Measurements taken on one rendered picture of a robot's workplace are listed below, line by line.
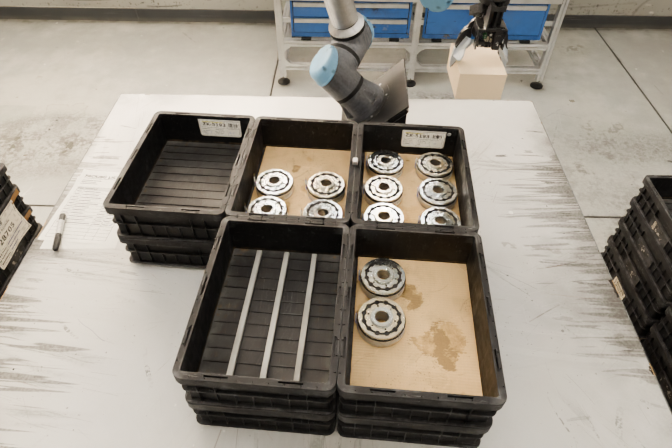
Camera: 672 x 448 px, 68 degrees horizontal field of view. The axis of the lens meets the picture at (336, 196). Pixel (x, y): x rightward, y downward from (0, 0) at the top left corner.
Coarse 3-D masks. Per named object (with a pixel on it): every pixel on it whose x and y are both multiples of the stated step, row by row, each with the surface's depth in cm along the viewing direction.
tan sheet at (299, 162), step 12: (264, 156) 148; (276, 156) 148; (288, 156) 148; (300, 156) 148; (312, 156) 148; (324, 156) 148; (336, 156) 148; (348, 156) 148; (264, 168) 145; (276, 168) 145; (288, 168) 145; (300, 168) 145; (312, 168) 145; (324, 168) 145; (336, 168) 145; (348, 168) 145; (300, 180) 141; (300, 192) 138; (288, 204) 134; (300, 204) 134
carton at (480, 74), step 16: (480, 48) 136; (448, 64) 141; (464, 64) 130; (480, 64) 131; (496, 64) 131; (464, 80) 128; (480, 80) 128; (496, 80) 128; (464, 96) 132; (480, 96) 132; (496, 96) 132
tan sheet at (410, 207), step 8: (368, 152) 150; (408, 160) 147; (408, 168) 145; (368, 176) 142; (400, 176) 142; (408, 176) 142; (416, 176) 142; (408, 184) 140; (416, 184) 140; (408, 192) 138; (416, 192) 138; (408, 200) 136; (416, 200) 136; (456, 200) 136; (400, 208) 133; (408, 208) 133; (416, 208) 133; (424, 208) 133; (456, 208) 133; (408, 216) 131; (416, 216) 131
